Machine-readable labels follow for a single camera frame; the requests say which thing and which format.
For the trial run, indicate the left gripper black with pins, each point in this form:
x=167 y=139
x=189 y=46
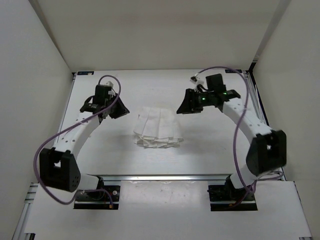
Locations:
x=122 y=109

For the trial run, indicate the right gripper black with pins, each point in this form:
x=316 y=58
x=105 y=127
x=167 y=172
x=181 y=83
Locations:
x=187 y=106

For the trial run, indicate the white pleated skirt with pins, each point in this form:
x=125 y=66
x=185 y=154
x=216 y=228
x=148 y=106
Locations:
x=157 y=128

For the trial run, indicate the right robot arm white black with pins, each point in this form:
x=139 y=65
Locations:
x=268 y=147

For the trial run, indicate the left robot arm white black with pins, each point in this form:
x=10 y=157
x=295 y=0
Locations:
x=58 y=166

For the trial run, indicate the right blue corner label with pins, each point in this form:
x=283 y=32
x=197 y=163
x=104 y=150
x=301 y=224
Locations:
x=229 y=71

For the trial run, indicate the blue corner label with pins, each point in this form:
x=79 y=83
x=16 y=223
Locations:
x=229 y=71
x=85 y=73

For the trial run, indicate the left blue corner label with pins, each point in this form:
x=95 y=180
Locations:
x=85 y=73

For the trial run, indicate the white front cover board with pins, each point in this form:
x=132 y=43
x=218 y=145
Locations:
x=175 y=210

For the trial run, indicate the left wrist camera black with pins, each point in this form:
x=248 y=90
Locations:
x=103 y=96

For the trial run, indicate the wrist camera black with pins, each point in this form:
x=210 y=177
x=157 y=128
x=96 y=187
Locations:
x=103 y=96
x=215 y=87

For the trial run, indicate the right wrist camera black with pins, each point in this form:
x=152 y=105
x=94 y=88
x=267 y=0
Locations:
x=215 y=87

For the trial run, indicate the front aluminium rail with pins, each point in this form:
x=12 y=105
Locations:
x=167 y=177

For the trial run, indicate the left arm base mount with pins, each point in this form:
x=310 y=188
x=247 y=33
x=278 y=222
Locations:
x=109 y=199

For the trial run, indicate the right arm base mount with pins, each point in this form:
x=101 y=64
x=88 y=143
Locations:
x=225 y=198

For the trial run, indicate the left aluminium frame rail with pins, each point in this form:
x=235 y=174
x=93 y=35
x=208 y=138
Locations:
x=21 y=231

